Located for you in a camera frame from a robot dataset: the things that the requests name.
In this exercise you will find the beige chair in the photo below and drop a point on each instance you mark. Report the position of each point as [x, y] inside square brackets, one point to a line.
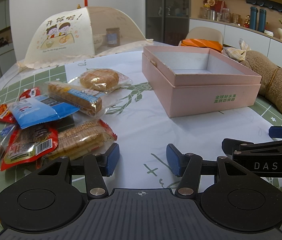
[205, 34]

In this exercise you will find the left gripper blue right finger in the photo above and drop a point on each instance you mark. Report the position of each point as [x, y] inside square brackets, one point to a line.
[188, 167]

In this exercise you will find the orange folded cloth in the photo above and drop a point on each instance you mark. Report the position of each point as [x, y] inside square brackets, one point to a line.
[200, 43]

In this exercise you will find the pink cardboard box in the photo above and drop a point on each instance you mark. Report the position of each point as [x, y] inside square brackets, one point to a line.
[189, 81]

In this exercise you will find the wafer biscuits red package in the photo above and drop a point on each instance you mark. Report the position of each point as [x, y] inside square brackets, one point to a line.
[81, 140]

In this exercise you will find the jar under food cover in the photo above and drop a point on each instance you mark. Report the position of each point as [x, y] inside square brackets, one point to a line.
[113, 37]

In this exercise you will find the mesh food cover tent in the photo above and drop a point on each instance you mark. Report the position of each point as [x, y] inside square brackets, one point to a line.
[80, 34]

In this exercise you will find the green checked tablecloth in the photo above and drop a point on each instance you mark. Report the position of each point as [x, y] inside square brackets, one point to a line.
[144, 130]

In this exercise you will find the round bread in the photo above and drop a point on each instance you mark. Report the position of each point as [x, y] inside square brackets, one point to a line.
[102, 80]

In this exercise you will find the red barcode snack packet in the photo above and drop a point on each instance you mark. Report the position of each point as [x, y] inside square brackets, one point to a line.
[29, 144]

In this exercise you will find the long red snack packet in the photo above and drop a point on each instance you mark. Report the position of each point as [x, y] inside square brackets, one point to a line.
[5, 115]

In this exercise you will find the blue snack packet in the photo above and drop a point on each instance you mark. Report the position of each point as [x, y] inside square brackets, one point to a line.
[40, 109]

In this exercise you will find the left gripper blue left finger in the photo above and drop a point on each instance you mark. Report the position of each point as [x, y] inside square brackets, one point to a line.
[96, 167]

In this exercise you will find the teal thermos bottle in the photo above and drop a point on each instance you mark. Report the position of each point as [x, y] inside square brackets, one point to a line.
[262, 20]
[253, 18]

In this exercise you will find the teal thermos bottle left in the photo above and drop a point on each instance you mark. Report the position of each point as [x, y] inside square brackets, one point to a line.
[253, 18]

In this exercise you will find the small red sachet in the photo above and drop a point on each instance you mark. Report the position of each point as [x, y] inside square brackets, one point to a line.
[30, 93]

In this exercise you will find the teal thermos bottle right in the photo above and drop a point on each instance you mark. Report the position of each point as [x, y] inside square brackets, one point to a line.
[262, 20]

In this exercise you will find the long cake bar package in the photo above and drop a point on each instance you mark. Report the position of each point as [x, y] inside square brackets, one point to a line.
[90, 102]

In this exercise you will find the dark glass cabinet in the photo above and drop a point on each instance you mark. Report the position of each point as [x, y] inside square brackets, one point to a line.
[167, 21]

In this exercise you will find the brown teddy bear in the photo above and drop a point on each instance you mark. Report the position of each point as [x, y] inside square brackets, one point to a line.
[271, 76]

